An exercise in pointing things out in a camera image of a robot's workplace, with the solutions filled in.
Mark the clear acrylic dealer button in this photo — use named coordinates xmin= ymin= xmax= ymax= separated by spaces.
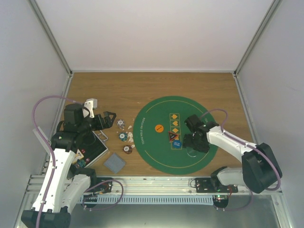
xmin=187 ymin=148 xmax=199 ymax=158

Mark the blue small blind button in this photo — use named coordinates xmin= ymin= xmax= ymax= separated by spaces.
xmin=172 ymin=140 xmax=182 ymax=149

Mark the red black triangle all-in marker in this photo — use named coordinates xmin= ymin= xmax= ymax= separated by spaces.
xmin=168 ymin=131 xmax=179 ymax=142

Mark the red black chip stack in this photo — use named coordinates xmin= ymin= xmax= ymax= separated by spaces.
xmin=123 ymin=145 xmax=133 ymax=154

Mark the orange big blind button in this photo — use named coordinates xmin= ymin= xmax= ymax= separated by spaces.
xmin=155 ymin=124 xmax=164 ymax=133

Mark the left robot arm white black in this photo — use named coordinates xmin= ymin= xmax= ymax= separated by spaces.
xmin=21 ymin=102 xmax=116 ymax=228

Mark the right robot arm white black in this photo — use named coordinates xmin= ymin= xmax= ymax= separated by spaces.
xmin=107 ymin=111 xmax=282 ymax=193

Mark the teal green 50 chip stack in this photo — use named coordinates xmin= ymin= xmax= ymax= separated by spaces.
xmin=119 ymin=133 xmax=128 ymax=142

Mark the black aluminium poker case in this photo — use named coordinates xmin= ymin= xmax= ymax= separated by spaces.
xmin=72 ymin=131 xmax=108 ymax=169

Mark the grey ribbed card tray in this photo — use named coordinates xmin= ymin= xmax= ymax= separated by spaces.
xmin=104 ymin=153 xmax=126 ymax=174

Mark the green round poker mat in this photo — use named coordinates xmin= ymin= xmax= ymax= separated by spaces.
xmin=133 ymin=96 xmax=218 ymax=175

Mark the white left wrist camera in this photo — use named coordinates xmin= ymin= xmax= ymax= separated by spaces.
xmin=83 ymin=98 xmax=98 ymax=118

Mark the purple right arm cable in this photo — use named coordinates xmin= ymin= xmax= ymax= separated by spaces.
xmin=200 ymin=108 xmax=283 ymax=190

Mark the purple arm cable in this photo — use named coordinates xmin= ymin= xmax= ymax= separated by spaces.
xmin=31 ymin=95 xmax=84 ymax=228
xmin=200 ymin=108 xmax=283 ymax=190

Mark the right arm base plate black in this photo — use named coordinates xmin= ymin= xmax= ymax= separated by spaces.
xmin=189 ymin=177 xmax=238 ymax=193

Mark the grey slotted cable duct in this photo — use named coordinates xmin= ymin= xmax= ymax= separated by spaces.
xmin=85 ymin=195 xmax=213 ymax=206

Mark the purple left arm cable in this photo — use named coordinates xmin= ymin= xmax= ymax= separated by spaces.
xmin=31 ymin=95 xmax=84 ymax=228

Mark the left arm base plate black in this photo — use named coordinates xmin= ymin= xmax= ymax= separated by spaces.
xmin=88 ymin=177 xmax=113 ymax=195

